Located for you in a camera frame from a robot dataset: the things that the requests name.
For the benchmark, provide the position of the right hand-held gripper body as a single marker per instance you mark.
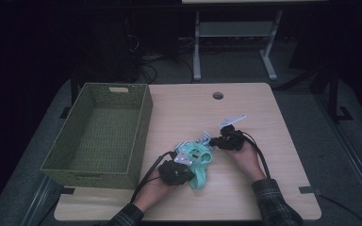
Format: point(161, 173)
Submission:
point(232, 139)

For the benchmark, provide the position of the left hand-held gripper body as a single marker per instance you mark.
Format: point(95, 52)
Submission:
point(172, 172)

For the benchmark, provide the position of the blue white striped underwear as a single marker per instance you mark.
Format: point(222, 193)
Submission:
point(205, 138)

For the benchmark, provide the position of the mint green underwear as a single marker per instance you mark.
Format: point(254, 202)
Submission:
point(202, 172)

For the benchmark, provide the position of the green woven basket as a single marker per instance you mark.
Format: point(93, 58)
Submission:
point(106, 132)

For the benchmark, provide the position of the person's right hand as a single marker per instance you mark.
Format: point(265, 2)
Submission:
point(248, 160)

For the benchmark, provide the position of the person's left hand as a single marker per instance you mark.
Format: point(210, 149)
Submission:
point(154, 194)

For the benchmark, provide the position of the grey round table grommet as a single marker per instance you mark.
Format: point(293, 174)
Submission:
point(217, 95)

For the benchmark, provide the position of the grey tape strip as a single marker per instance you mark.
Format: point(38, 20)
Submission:
point(309, 190)

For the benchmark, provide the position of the dark tape strip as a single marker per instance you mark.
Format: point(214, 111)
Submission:
point(67, 190)

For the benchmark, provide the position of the black metal stand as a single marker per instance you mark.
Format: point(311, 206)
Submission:
point(333, 94)

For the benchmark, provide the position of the white metal table frame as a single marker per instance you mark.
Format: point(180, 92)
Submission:
point(235, 29)

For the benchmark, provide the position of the metal floor rail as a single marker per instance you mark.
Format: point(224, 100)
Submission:
point(37, 201)
point(352, 157)

